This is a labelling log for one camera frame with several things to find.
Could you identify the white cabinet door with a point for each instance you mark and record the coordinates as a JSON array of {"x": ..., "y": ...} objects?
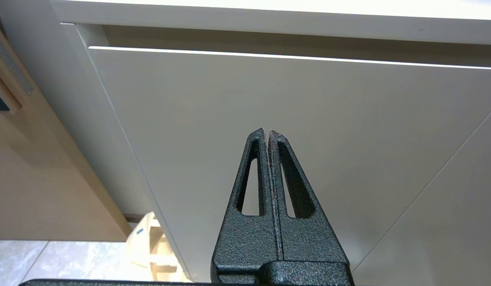
[
  {"x": 269, "y": 99},
  {"x": 448, "y": 222}
]

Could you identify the pale wooden stool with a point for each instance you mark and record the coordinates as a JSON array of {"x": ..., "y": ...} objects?
[{"x": 144, "y": 238}]

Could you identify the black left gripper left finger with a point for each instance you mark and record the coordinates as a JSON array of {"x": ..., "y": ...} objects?
[{"x": 245, "y": 242}]

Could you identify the white cabinet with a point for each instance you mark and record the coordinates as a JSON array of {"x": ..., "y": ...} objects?
[{"x": 269, "y": 22}]

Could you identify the brown wooden panel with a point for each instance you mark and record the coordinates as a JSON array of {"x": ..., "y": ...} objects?
[{"x": 51, "y": 178}]

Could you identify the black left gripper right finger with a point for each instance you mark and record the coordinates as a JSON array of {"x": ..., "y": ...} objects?
[{"x": 309, "y": 242}]

